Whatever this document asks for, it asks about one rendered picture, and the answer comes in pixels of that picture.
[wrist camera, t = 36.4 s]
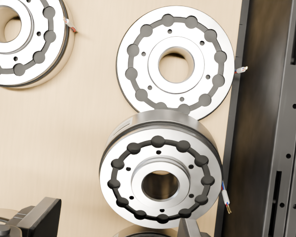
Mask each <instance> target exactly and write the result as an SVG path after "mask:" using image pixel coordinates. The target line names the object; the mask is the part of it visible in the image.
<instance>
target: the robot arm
mask: <svg viewBox="0 0 296 237"><path fill-rule="evenodd" d="M61 206H62V200H61V199H58V198H52V197H44V198H43V199H42V200H41V201H40V202H39V203H38V204H37V205H36V206H32V205H31V206H28V207H25V208H23V209H21V210H20V211H19V212H18V213H17V214H16V215H15V216H13V218H11V219H10V220H9V221H8V222H7V223H6V224H0V237H57V233H58V227H59V220H60V213H61ZM177 237H211V236H210V235H209V234H208V233H205V232H200V230H199V227H198V224H197V221H196V220H192V219H186V218H181V219H180V221H179V228H178V233H177Z"/></svg>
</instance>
